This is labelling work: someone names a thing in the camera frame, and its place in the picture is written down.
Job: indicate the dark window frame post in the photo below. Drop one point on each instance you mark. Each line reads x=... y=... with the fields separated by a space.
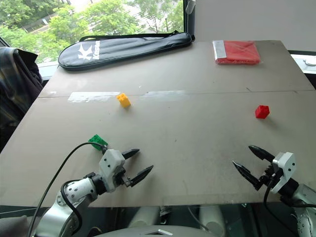
x=188 y=22

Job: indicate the white robot leg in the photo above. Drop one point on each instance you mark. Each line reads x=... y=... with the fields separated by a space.
x=212 y=219
x=145 y=216

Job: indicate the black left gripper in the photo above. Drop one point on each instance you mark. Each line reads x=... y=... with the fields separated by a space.
x=120 y=179

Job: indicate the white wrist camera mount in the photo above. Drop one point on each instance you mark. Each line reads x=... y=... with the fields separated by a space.
x=285 y=168
x=111 y=160

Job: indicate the red packet in clear wrap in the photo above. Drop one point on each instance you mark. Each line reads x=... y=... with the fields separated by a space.
x=240 y=53

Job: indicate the white round device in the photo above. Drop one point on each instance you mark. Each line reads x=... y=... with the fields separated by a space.
x=309 y=62

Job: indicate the green toy block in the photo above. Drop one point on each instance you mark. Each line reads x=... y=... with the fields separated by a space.
x=98 y=141

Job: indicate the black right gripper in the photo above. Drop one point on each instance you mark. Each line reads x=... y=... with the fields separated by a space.
x=268 y=174

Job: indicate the red toy block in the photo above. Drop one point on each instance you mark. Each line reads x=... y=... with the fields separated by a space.
x=262 y=112

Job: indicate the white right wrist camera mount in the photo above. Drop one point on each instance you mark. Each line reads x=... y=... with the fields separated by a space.
x=285 y=168

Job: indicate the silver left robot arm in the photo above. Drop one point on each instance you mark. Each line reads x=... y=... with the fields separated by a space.
x=79 y=189

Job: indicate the black racket bag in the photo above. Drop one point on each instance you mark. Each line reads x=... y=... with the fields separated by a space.
x=123 y=50

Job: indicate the grey rounded shape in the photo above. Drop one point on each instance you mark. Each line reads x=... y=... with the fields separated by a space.
x=12 y=227

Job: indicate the dark plaid jacket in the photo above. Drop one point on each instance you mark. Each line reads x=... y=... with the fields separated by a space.
x=17 y=86

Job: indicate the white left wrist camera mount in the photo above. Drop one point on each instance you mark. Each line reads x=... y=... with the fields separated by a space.
x=111 y=160

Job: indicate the yellow toy block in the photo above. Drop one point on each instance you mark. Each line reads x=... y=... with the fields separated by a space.
x=124 y=100

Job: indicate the silver robot torso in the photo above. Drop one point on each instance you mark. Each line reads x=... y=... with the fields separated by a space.
x=148 y=230

